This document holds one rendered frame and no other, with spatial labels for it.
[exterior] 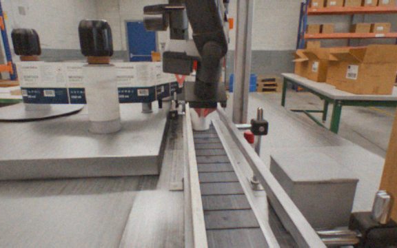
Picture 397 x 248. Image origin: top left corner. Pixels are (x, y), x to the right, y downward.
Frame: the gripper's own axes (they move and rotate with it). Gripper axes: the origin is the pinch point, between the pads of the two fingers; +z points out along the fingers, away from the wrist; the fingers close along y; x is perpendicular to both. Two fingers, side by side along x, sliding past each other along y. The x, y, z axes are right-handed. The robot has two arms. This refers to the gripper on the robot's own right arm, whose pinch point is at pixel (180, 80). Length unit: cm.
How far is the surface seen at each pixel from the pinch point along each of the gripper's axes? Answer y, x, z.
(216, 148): 23.3, 8.4, 13.4
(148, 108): -13.5, -12.5, 11.7
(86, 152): 24.0, -21.1, 13.2
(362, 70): -108, 136, 6
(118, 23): -817, -213, -101
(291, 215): 59, 10, 5
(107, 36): 7.4, -18.4, -12.5
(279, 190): 55, 10, 5
